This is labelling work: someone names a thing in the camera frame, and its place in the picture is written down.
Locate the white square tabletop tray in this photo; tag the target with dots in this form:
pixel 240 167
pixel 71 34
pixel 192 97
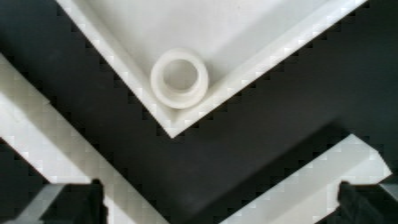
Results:
pixel 192 47

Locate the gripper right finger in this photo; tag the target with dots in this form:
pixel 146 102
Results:
pixel 368 206

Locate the white right fence piece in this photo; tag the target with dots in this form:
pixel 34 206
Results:
pixel 301 199

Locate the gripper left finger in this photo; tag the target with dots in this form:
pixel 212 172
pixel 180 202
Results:
pixel 66 204

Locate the white front fence bar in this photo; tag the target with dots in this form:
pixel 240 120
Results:
pixel 54 148

